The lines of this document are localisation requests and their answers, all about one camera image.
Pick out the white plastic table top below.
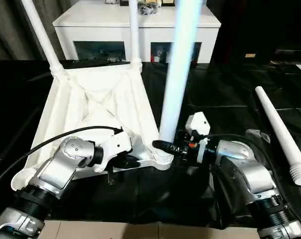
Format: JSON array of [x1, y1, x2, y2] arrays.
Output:
[[9, 61, 175, 192]]

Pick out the white plastic table leg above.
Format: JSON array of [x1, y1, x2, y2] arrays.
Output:
[[254, 85, 301, 187], [20, 0, 67, 78], [128, 0, 144, 72], [151, 0, 208, 163]]

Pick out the black mat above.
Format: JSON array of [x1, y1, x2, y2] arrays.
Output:
[[0, 59, 301, 230]]

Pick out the glass bowl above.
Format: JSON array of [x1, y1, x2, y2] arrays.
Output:
[[137, 1, 159, 16]]

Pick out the white cabinet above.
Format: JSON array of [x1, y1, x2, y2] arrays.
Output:
[[52, 0, 222, 65]]

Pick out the grey curtain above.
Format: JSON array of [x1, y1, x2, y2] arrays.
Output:
[[0, 0, 67, 62]]

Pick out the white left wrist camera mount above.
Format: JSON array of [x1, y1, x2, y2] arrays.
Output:
[[94, 127, 134, 173]]

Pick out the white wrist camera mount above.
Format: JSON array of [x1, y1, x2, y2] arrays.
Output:
[[184, 111, 213, 164], [94, 127, 134, 173]]

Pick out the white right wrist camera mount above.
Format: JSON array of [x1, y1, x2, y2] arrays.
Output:
[[184, 111, 213, 164]]

